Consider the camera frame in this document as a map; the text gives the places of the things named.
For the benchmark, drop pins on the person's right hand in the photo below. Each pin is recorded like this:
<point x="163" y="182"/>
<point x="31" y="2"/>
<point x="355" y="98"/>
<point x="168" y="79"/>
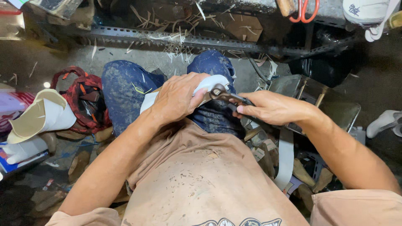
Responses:
<point x="276" y="108"/>

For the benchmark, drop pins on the person's left hand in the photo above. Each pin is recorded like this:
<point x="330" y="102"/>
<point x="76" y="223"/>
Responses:
<point x="174" y="100"/>

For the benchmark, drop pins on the white leather shoe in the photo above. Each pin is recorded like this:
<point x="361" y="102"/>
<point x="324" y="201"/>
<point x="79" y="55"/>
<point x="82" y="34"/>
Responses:
<point x="213" y="82"/>

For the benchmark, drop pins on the rusty metal lasting pincers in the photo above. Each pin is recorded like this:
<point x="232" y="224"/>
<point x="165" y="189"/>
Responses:
<point x="224" y="95"/>

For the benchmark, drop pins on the white leather strip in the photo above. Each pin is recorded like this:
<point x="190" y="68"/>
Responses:
<point x="285" y="157"/>

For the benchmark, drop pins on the person's dusty blue jeans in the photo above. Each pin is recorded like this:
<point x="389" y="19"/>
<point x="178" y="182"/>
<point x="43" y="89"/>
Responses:
<point x="125" y="91"/>

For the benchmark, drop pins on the dark metal tray box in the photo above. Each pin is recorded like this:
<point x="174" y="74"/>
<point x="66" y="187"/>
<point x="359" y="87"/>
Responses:
<point x="333" y="105"/>

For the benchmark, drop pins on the black plastic bag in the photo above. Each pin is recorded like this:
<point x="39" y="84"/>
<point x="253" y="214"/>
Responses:
<point x="320" y="70"/>

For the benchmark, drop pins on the heap of wooden shoe lasts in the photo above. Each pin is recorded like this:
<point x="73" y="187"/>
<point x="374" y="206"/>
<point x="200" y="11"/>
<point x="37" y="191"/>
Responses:
<point x="304" y="175"/>

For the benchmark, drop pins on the person's tan shirt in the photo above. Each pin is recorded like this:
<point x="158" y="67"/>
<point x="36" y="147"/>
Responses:
<point x="201" y="182"/>

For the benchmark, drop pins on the brown cardboard piece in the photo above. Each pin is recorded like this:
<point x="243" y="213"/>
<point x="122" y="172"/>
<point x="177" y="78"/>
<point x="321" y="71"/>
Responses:
<point x="245" y="28"/>

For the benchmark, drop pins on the small white plastic bottle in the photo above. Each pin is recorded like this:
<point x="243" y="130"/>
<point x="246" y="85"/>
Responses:
<point x="358" y="135"/>

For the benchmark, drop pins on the red and black bag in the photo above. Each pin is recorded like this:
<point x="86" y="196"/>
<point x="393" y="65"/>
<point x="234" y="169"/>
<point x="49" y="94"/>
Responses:
<point x="84" y="100"/>

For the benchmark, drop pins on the pile of wooden shoe lasts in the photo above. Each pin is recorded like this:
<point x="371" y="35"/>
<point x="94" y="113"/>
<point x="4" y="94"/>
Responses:
<point x="78" y="157"/>

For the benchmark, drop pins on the rolled white leather sheet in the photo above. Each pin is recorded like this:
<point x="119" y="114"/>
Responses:
<point x="44" y="116"/>

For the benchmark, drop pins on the white sneaker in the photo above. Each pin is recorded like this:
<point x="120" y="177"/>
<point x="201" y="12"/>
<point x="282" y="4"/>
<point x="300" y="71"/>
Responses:
<point x="367" y="12"/>

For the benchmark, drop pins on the pink printed box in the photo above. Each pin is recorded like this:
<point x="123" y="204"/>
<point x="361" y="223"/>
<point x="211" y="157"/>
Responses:
<point x="12" y="108"/>

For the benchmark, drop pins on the blue printed box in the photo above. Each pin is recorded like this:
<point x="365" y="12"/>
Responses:
<point x="12" y="164"/>

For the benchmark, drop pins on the perforated metal rack frame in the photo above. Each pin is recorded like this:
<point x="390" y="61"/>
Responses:
<point x="157" y="36"/>

